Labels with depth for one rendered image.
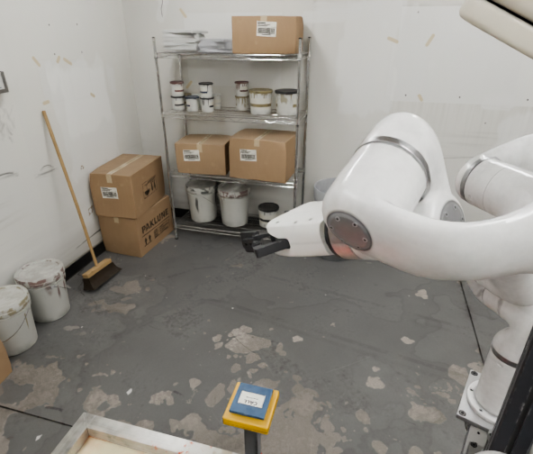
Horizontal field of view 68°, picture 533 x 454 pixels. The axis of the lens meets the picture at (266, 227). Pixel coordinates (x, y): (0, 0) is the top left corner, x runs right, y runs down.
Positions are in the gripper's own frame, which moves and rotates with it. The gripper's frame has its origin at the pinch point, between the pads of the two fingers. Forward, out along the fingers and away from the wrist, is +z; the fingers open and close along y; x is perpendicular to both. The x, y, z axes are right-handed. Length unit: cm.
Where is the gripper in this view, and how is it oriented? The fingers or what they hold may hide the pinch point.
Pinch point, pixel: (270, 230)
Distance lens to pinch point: 61.2
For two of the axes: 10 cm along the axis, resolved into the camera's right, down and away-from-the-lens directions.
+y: -7.3, 3.6, -5.8
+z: -6.1, 0.2, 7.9
